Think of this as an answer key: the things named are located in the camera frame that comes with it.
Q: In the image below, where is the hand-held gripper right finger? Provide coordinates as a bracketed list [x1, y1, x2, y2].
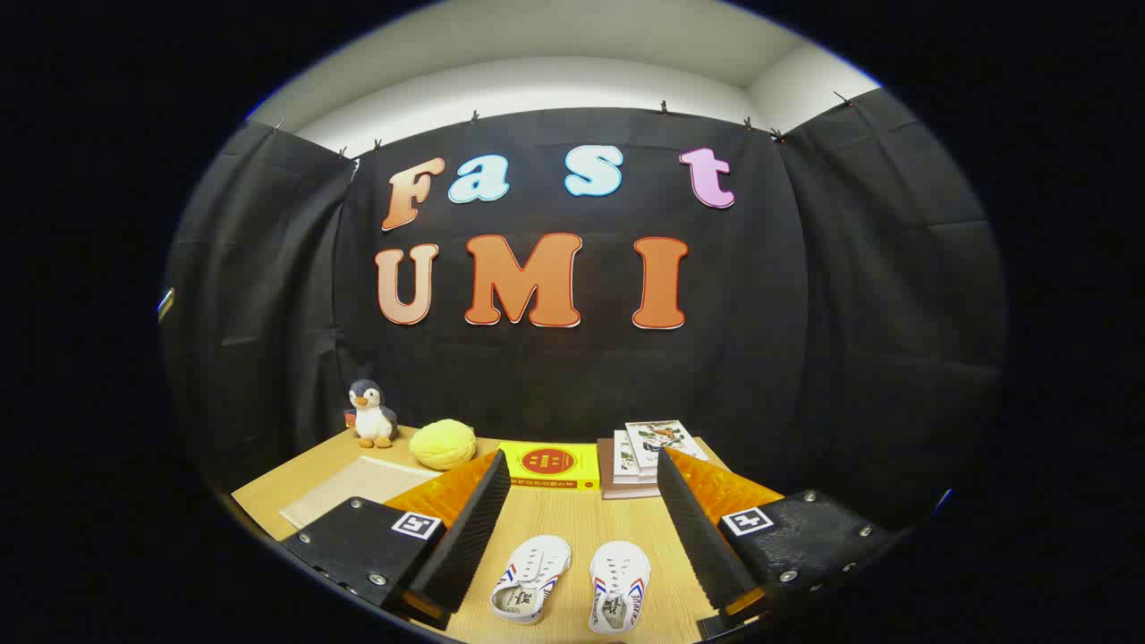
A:
[656, 445, 904, 640]

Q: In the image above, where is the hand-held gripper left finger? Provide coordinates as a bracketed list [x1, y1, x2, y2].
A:
[280, 449, 511, 631]

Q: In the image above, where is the white canvas shoe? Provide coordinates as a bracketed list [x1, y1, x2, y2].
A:
[588, 540, 652, 635]
[490, 535, 572, 624]

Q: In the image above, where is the cream fabric storage box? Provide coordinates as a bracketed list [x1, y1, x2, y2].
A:
[279, 456, 444, 530]

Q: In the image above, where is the yellow round plush bun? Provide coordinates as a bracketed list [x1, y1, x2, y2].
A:
[410, 419, 478, 471]

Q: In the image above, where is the white floral cover book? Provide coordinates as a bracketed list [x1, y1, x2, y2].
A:
[624, 420, 709, 470]

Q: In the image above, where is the yellow book with red circle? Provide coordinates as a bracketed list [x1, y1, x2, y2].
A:
[498, 440, 601, 491]

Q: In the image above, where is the penguin plush toy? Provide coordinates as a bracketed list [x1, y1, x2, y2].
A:
[344, 379, 399, 449]

